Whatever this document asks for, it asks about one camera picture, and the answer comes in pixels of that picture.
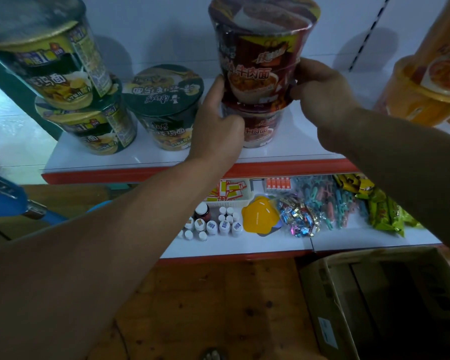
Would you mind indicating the pile of yellow-green snack packets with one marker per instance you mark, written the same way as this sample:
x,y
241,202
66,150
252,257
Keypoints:
x,y
382,209

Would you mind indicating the green instant noodle cup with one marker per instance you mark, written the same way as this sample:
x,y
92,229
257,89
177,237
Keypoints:
x,y
97,127
48,59
165,104

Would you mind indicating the row of small red boxes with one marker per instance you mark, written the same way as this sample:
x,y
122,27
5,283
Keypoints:
x,y
278,183

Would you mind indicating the yellow plastic object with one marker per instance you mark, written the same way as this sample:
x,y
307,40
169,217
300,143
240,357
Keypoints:
x,y
259,217

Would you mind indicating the person's right hand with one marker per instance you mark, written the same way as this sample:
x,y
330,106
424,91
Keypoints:
x,y
328,103

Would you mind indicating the blue plastic object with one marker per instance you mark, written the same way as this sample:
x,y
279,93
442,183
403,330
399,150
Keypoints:
x,y
7,200

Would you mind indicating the person's foot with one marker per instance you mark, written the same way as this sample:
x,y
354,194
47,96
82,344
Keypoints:
x,y
212,355

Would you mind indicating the person's left forearm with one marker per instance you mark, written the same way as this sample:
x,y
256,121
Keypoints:
x,y
97,266

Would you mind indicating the person's right fingers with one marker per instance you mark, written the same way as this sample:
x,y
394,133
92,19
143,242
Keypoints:
x,y
308,76

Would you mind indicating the person's left hand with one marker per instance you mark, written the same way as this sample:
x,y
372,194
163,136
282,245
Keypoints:
x,y
213,134

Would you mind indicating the person's left thumb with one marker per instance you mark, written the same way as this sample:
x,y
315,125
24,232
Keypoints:
x,y
214,94

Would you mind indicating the bag of shiny wrapped candies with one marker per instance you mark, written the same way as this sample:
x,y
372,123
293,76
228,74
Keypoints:
x,y
298,219

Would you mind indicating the dark jar with white lid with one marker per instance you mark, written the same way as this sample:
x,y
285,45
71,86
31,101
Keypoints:
x,y
202,212

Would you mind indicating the slotted metal shelf upright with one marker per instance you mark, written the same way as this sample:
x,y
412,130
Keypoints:
x,y
369,33

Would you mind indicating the group of small white bottles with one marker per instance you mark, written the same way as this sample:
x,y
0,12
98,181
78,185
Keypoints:
x,y
223,226

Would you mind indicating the open cardboard box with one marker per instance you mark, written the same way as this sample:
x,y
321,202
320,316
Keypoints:
x,y
382,307

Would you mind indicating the person's right forearm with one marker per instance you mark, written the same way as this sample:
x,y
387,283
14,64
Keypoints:
x,y
408,164

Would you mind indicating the white shelf board red edge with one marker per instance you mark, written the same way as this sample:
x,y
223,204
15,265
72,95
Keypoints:
x,y
270,245
296,146

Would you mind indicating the red instant noodle cup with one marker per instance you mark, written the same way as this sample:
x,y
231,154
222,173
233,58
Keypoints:
x,y
260,52
260,127

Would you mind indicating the white basket of packets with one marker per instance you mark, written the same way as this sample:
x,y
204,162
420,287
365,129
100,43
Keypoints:
x,y
230,194

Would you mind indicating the pile of colourful plastic toys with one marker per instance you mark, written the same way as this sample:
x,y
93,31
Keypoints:
x,y
330,198

